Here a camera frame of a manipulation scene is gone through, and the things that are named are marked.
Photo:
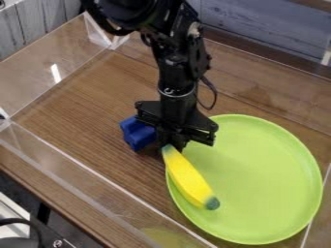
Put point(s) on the clear acrylic enclosure wall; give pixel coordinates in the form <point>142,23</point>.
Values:
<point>67,90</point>

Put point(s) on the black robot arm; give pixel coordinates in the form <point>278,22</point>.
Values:
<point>171,31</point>

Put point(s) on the yellow toy banana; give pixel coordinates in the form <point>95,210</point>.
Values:
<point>189,179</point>

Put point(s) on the blue plastic block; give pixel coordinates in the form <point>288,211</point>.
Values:
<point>138,134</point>

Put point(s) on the green round plate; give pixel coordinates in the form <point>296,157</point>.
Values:
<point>266,179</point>

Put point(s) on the clear acrylic corner bracket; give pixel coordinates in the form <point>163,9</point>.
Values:
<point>99,37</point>

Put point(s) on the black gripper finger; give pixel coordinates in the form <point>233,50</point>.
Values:
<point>178,141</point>

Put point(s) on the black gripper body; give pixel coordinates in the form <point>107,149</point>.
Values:
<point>175,117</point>

